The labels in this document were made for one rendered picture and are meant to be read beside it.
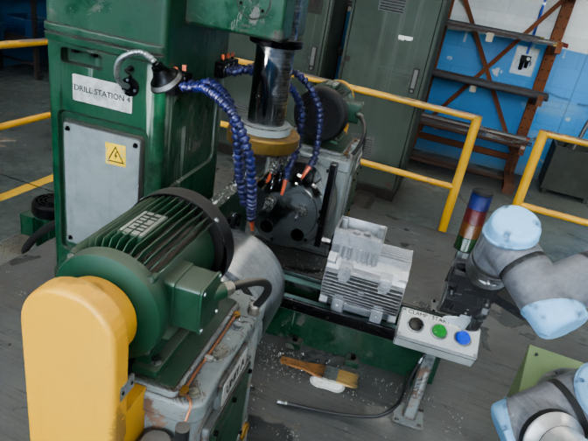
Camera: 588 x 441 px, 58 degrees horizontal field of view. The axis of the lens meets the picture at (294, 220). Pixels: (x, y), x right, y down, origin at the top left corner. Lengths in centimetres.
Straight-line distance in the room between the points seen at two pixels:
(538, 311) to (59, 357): 63
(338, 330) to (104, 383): 84
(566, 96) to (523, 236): 553
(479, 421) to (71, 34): 129
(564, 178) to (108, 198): 518
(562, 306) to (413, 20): 371
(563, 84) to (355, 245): 517
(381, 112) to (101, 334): 400
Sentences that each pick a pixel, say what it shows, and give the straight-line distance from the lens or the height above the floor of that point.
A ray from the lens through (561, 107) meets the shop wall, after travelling 636.
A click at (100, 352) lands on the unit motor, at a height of 128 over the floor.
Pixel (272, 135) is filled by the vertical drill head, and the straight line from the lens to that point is 126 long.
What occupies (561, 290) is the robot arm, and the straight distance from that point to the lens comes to 83.
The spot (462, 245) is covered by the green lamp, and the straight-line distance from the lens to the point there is 164.
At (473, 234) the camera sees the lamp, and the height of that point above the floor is 109.
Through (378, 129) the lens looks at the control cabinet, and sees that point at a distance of 452.
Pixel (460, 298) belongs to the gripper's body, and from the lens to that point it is 100.
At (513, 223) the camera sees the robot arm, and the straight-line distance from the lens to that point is 84.
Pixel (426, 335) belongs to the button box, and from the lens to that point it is 118.
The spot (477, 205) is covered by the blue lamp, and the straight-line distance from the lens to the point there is 159.
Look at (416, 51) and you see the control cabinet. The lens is 439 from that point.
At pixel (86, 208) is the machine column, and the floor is 109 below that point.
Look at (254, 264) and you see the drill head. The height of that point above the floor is 114.
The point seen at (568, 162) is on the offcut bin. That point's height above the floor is 38.
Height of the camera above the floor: 171
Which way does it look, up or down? 25 degrees down
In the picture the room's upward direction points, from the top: 10 degrees clockwise
